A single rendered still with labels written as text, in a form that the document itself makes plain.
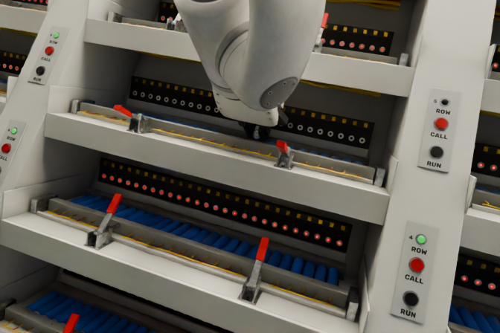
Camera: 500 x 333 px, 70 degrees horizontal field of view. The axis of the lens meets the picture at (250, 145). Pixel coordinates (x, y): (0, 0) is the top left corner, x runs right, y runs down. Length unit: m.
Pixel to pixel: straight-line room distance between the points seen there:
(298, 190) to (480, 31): 0.36
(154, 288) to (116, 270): 0.07
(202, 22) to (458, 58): 0.40
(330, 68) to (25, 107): 0.56
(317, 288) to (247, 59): 0.38
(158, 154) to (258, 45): 0.34
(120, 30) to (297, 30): 0.48
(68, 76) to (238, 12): 0.47
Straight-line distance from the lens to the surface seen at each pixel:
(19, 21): 0.92
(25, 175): 0.76
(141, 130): 0.65
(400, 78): 0.60
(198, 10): 0.37
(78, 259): 0.66
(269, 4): 0.32
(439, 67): 0.61
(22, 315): 0.80
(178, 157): 0.59
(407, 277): 0.54
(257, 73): 0.34
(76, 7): 0.83
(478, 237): 0.57
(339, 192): 0.54
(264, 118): 0.55
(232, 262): 0.61
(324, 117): 0.72
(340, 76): 0.60
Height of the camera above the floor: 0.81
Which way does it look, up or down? 12 degrees up
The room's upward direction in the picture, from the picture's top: 16 degrees clockwise
